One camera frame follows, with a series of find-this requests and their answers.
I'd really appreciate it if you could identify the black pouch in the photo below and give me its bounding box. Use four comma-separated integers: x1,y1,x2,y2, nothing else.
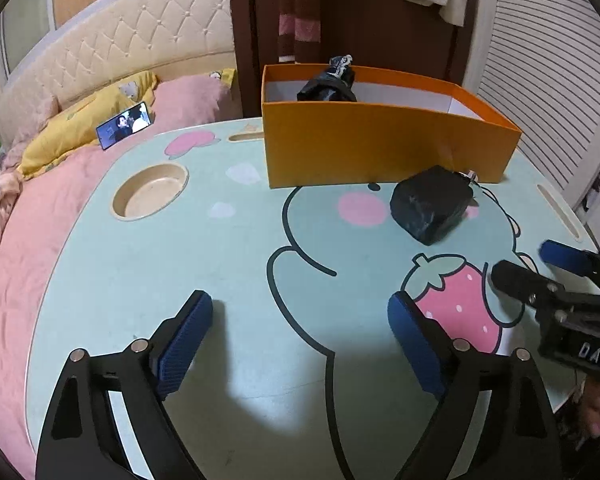
390,166,474,246

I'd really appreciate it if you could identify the black lace-trimmed cloth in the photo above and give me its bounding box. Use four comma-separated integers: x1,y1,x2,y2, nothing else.
297,54,356,102

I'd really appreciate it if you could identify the person's right hand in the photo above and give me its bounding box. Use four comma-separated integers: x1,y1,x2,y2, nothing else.
578,376,600,439

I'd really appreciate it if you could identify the orange cardboard box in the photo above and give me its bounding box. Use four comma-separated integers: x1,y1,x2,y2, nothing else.
261,64,521,188

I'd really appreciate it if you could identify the white louvred closet door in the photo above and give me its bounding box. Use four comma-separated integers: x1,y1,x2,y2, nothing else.
463,0,600,207

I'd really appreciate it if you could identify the pink floral blanket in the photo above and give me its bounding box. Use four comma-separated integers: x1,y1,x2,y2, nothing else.
0,92,60,244

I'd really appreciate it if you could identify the yellow pillow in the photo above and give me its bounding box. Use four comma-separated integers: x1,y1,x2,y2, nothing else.
16,68,237,179

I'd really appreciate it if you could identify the dark brown wooden door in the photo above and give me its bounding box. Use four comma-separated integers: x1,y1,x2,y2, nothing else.
230,0,477,117

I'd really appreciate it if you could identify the smartphone on bed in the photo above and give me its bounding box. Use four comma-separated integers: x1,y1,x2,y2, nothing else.
96,102,152,151

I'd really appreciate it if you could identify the pink duvet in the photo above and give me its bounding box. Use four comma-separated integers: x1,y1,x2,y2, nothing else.
0,75,240,479

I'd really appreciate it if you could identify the maroon pink striped scarf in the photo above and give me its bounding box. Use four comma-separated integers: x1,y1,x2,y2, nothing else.
277,0,321,63

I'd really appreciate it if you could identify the cream tufted headboard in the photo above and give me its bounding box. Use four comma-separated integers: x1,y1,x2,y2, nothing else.
0,0,237,144

